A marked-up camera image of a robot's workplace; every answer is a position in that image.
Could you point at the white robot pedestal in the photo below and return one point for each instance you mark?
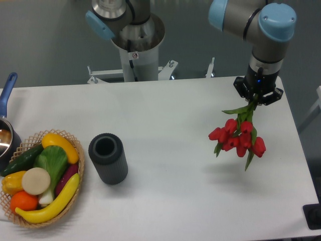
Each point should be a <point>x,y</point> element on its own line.
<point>137,36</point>

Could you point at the yellow bell pepper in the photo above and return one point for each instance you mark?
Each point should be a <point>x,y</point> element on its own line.
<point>12,183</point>

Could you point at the red tulip bouquet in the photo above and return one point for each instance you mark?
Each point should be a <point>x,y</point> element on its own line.
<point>240,134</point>

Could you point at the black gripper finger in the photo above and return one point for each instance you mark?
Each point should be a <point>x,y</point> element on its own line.
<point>244,89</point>
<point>270,98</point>

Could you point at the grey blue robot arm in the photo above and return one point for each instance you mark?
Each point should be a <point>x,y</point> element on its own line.
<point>268,26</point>

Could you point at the dark grey ribbed vase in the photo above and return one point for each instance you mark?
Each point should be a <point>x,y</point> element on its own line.
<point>107,154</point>

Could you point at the orange fruit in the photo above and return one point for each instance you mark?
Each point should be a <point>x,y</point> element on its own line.
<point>24,201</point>

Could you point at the purple eggplant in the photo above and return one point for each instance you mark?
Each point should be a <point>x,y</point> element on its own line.
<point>70,171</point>

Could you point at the blue handled saucepan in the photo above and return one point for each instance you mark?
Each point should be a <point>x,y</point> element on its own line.
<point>10,140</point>

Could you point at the yellow banana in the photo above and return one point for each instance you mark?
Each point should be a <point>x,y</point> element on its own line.
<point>56,207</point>

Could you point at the yellow squash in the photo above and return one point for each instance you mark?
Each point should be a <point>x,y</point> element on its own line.
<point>53,139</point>

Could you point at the green bok choy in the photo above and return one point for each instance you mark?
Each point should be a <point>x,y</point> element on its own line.
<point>53,159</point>

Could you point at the white frame at right edge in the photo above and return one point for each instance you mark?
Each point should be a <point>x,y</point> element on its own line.
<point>311,114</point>

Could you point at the green cucumber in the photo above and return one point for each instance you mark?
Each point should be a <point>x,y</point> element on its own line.
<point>23,162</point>

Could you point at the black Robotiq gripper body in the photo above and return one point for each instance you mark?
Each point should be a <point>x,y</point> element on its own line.
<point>258,82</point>

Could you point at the woven wicker basket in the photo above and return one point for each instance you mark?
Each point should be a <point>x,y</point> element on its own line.
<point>28,143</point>

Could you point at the beige round disc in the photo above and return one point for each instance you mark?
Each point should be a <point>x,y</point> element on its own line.
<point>36,181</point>

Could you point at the black device at table edge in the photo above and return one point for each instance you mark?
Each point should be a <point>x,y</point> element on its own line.
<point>312,216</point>

